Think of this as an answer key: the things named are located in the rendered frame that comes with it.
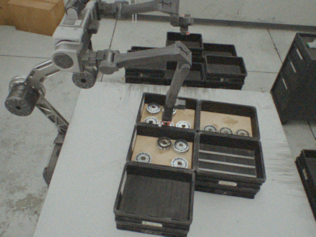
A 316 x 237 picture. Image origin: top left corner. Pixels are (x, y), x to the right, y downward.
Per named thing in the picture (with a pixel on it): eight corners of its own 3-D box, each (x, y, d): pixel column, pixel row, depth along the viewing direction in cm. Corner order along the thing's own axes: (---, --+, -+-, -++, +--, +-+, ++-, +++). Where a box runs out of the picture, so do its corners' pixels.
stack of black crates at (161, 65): (125, 101, 307) (123, 67, 274) (128, 83, 327) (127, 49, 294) (162, 103, 308) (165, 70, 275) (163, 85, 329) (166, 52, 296)
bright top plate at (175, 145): (171, 150, 179) (171, 149, 178) (175, 138, 186) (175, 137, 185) (187, 153, 178) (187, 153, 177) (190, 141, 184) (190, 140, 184)
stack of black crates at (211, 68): (199, 105, 310) (207, 72, 277) (198, 87, 330) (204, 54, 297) (236, 107, 311) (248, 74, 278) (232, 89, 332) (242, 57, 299)
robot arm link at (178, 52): (186, 35, 131) (186, 53, 126) (192, 54, 142) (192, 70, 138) (98, 50, 142) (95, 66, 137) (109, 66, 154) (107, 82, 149)
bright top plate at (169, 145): (156, 149, 178) (156, 148, 178) (156, 137, 185) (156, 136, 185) (172, 149, 179) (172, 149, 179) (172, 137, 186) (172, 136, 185)
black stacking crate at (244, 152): (192, 182, 170) (195, 172, 161) (195, 142, 190) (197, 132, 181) (259, 191, 168) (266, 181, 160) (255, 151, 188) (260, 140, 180)
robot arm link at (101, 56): (94, 49, 139) (92, 58, 137) (115, 51, 139) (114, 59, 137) (97, 61, 147) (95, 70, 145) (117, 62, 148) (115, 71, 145)
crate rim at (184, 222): (112, 214, 143) (112, 212, 142) (125, 164, 164) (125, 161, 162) (191, 225, 142) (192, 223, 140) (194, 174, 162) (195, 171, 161)
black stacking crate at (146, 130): (126, 173, 171) (125, 162, 163) (135, 135, 191) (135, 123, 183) (192, 182, 170) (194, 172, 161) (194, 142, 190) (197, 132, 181)
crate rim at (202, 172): (194, 174, 162) (195, 171, 161) (197, 133, 183) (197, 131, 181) (265, 183, 161) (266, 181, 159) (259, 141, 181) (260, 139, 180)
